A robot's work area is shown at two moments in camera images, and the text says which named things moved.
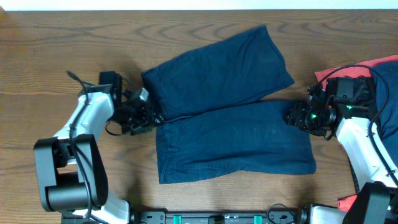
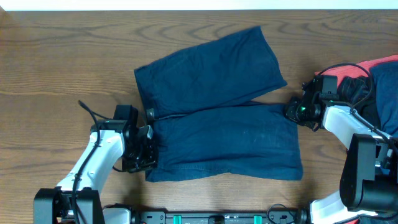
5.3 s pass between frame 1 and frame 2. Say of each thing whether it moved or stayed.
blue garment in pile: stayed
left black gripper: moved
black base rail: stayed
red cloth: stayed
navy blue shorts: moved
